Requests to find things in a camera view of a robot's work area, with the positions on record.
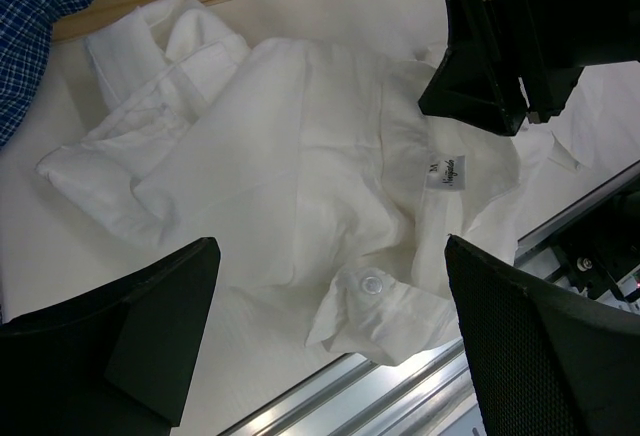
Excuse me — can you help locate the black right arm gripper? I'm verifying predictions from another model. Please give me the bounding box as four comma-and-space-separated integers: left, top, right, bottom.
418, 0, 639, 136

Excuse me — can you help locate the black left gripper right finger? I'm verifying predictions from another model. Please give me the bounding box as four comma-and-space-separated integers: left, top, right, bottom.
445, 236, 639, 435

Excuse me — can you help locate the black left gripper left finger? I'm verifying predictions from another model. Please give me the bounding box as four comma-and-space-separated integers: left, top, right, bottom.
1, 238, 221, 435

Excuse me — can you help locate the blue plaid shirt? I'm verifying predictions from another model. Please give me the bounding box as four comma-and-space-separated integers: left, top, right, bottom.
1, 0, 94, 145

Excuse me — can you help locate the white shirt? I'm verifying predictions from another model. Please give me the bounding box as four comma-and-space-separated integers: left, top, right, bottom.
37, 0, 639, 365

